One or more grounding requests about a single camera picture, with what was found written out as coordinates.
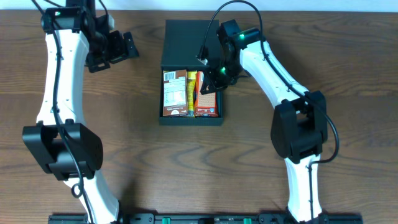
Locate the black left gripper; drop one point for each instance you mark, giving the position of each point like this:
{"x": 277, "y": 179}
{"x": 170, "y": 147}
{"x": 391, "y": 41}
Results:
{"x": 116, "y": 47}

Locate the red orange snack box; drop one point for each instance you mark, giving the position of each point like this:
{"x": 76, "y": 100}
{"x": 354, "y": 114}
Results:
{"x": 204, "y": 105}

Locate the yellow snack bag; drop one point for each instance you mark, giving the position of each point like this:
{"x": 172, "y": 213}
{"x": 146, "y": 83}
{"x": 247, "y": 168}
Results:
{"x": 191, "y": 83}

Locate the brown Pocky box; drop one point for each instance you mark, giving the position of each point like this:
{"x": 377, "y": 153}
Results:
{"x": 175, "y": 93}

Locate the black mounting rail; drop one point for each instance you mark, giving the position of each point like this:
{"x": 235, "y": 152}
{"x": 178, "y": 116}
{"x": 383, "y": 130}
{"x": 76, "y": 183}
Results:
{"x": 262, "y": 218}

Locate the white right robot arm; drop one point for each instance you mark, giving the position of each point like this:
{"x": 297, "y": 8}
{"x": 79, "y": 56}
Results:
{"x": 299, "y": 123}

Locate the dark green box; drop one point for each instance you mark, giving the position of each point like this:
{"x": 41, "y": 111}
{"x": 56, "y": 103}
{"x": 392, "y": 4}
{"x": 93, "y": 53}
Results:
{"x": 182, "y": 42}

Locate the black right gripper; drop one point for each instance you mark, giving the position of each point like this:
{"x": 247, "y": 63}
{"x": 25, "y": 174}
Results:
{"x": 214, "y": 80}

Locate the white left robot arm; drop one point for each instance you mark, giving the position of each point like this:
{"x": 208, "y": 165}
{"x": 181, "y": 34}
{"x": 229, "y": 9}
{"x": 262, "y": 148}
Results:
{"x": 77, "y": 40}

